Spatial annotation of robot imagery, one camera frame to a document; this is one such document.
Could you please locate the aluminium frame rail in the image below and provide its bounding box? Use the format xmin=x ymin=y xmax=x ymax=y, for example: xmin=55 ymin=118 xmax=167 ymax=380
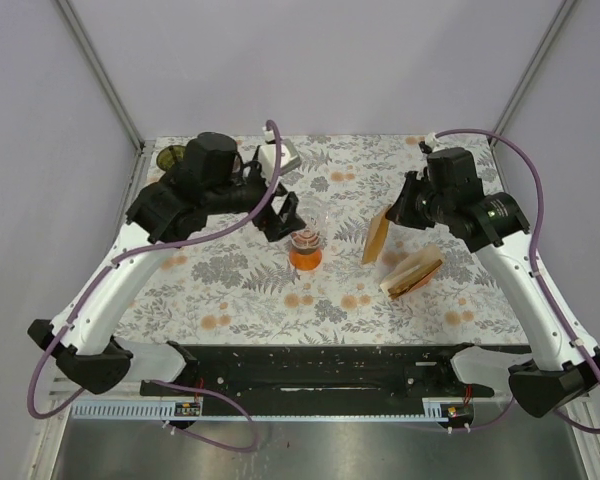
xmin=51 ymin=361 xmax=513 ymax=399

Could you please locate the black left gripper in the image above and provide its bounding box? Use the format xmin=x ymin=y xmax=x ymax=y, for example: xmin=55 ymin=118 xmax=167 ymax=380
xmin=206 ymin=158 xmax=307 ymax=240

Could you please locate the brown paper coffee filter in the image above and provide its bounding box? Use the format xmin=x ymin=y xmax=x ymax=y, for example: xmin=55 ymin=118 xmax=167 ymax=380
xmin=362 ymin=206 xmax=390 ymax=265

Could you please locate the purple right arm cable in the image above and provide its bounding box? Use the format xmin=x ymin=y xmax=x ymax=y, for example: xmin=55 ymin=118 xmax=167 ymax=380
xmin=427 ymin=128 xmax=600 ymax=434

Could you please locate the clear plastic dripper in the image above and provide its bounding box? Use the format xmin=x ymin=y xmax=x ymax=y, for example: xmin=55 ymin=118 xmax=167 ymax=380
xmin=291 ymin=197 xmax=329 ymax=250

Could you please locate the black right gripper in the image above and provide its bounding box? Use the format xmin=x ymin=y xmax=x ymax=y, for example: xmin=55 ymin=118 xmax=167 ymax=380
xmin=385 ymin=171 xmax=453 ymax=231

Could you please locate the floral patterned tablecloth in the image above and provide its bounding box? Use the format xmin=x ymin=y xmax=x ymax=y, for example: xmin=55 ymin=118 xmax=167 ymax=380
xmin=116 ymin=135 xmax=526 ymax=345

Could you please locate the orange glass carafe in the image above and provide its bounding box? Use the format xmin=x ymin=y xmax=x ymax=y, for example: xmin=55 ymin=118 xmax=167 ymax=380
xmin=289 ymin=229 xmax=323 ymax=271

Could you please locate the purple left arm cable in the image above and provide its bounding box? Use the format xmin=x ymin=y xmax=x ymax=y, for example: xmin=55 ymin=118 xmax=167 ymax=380
xmin=27 ymin=119 xmax=284 ymax=454

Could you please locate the orange coffee filter pack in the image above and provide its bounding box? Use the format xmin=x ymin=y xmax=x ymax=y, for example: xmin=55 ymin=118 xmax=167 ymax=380
xmin=380 ymin=244 xmax=445 ymax=299

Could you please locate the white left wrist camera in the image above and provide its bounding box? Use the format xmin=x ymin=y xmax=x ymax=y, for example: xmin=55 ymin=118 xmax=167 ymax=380
xmin=257 ymin=128 xmax=290 ymax=183

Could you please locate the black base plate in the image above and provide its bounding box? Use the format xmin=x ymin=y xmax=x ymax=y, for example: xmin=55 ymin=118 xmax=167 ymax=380
xmin=139 ymin=343 xmax=495 ymax=419

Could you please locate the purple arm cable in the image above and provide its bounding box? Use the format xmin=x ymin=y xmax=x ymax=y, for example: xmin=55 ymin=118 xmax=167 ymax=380
xmin=27 ymin=119 xmax=284 ymax=454
xmin=427 ymin=128 xmax=600 ymax=434

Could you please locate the white slotted cable duct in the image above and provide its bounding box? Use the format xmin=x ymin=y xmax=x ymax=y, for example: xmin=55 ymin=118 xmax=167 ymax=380
xmin=71 ymin=391 xmax=473 ymax=423

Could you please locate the dark green dripper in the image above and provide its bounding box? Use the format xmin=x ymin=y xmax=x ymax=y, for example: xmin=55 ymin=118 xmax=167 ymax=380
xmin=156 ymin=145 xmax=186 ymax=172

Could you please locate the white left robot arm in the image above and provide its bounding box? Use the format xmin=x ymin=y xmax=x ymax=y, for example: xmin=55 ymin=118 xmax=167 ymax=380
xmin=28 ymin=131 xmax=305 ymax=395

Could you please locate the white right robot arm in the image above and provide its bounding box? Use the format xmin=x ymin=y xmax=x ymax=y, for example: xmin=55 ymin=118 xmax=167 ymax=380
xmin=385 ymin=146 xmax=600 ymax=418

